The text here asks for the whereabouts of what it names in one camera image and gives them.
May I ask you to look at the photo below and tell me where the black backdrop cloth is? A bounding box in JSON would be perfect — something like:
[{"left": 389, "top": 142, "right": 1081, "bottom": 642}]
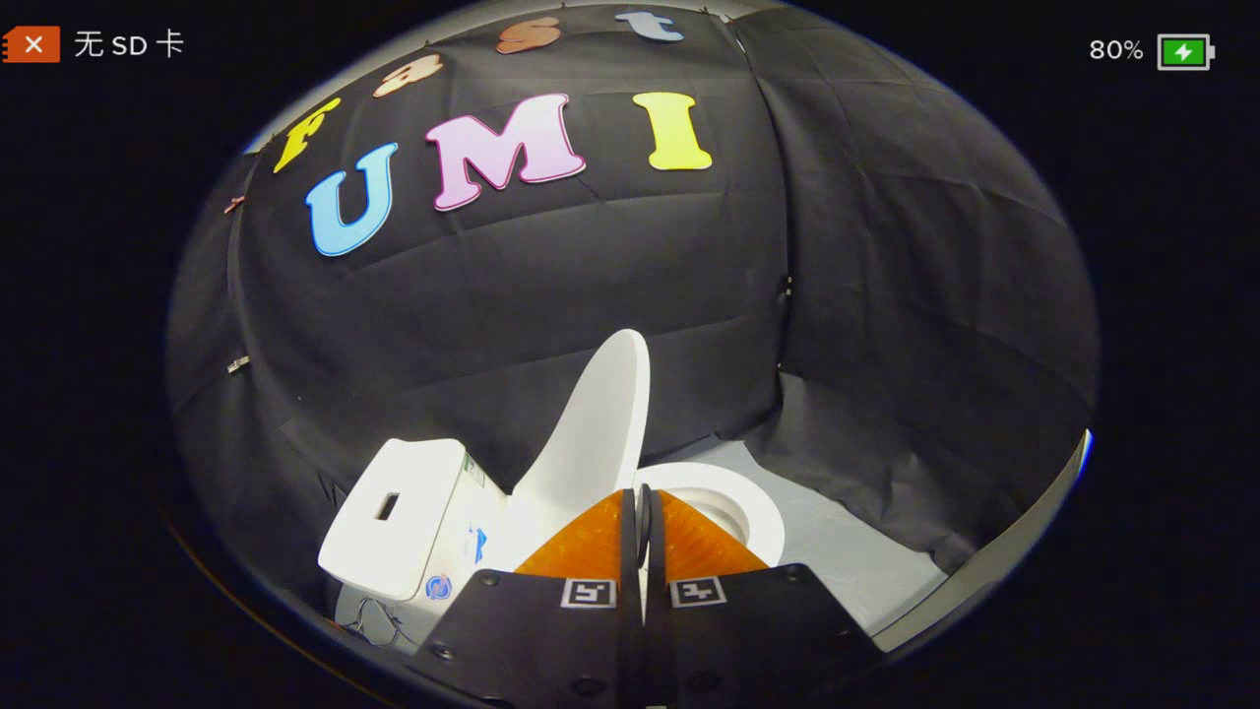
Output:
[{"left": 165, "top": 5, "right": 1101, "bottom": 592}]

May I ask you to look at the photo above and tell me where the white toilet tank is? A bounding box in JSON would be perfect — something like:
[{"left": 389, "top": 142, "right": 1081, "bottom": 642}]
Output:
[{"left": 317, "top": 438, "right": 513, "bottom": 651}]

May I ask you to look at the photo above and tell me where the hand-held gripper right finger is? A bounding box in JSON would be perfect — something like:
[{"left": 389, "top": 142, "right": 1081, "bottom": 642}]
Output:
[{"left": 640, "top": 483, "right": 887, "bottom": 709}]

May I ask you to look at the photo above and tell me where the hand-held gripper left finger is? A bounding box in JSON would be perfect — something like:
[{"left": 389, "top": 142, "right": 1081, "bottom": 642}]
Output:
[{"left": 409, "top": 487, "right": 642, "bottom": 709}]

